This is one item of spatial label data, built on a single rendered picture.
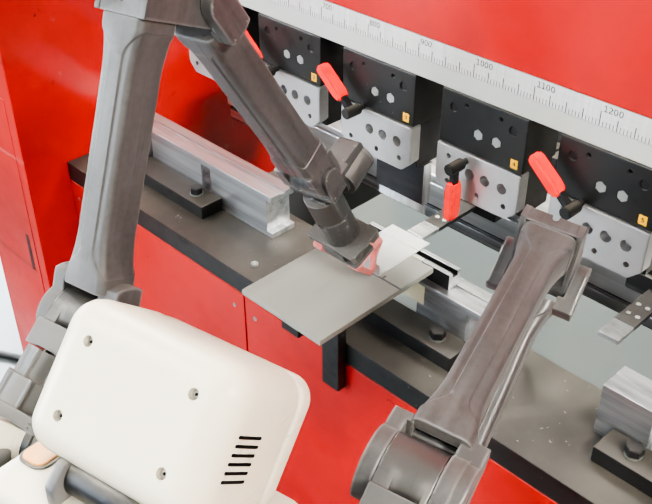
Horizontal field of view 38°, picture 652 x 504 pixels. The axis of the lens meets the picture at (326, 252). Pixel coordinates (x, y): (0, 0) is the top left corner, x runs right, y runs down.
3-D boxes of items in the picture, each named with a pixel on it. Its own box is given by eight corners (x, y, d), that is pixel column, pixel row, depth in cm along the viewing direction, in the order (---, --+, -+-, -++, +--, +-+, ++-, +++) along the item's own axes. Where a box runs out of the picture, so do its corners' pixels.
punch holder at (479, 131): (433, 186, 146) (441, 86, 137) (468, 166, 151) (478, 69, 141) (514, 224, 137) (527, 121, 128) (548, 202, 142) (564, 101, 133)
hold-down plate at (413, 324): (320, 293, 173) (320, 280, 172) (341, 280, 176) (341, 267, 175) (449, 373, 156) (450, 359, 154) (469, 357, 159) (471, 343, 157)
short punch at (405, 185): (375, 193, 162) (377, 144, 157) (383, 189, 163) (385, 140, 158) (420, 216, 157) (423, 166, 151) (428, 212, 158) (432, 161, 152)
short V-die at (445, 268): (360, 241, 170) (361, 227, 168) (372, 235, 172) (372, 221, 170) (448, 290, 158) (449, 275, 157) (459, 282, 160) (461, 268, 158)
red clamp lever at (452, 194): (439, 220, 142) (443, 163, 137) (456, 209, 145) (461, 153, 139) (448, 224, 141) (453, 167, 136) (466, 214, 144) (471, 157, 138)
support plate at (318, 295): (242, 294, 154) (241, 289, 154) (355, 230, 169) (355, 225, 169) (320, 346, 144) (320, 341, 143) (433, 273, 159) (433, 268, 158)
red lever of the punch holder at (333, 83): (316, 64, 148) (350, 116, 147) (335, 56, 150) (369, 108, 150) (311, 70, 149) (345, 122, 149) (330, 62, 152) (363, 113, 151)
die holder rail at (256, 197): (124, 150, 217) (119, 113, 211) (146, 141, 220) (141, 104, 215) (272, 239, 188) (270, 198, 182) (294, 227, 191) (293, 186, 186)
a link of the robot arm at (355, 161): (274, 166, 138) (323, 181, 134) (315, 107, 142) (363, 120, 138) (300, 213, 148) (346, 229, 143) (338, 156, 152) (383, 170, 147)
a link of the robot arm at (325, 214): (293, 198, 142) (324, 209, 139) (317, 163, 144) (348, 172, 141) (308, 225, 147) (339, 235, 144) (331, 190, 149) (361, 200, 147)
